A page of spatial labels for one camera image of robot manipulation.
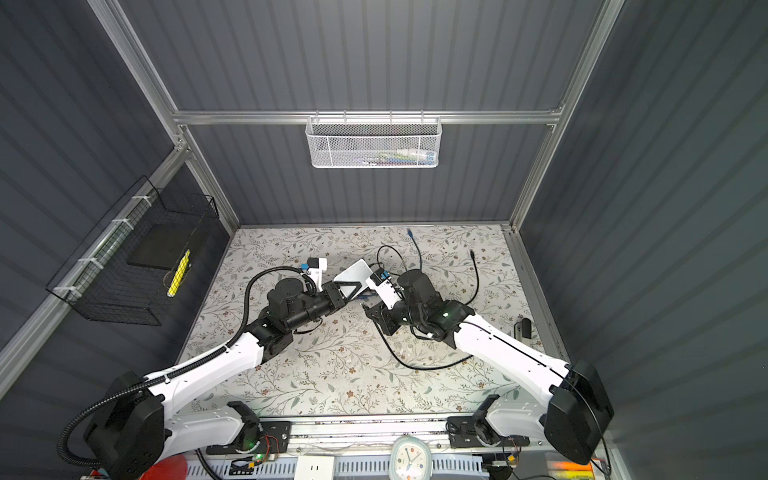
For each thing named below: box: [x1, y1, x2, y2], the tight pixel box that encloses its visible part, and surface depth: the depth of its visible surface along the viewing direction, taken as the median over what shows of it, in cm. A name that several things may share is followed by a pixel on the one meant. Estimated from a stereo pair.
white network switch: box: [333, 258, 373, 299], surface depth 77 cm
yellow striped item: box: [167, 249, 191, 298], surface depth 72 cm
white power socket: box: [294, 455, 335, 480], surface depth 68 cm
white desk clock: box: [389, 436, 433, 480], surface depth 69 cm
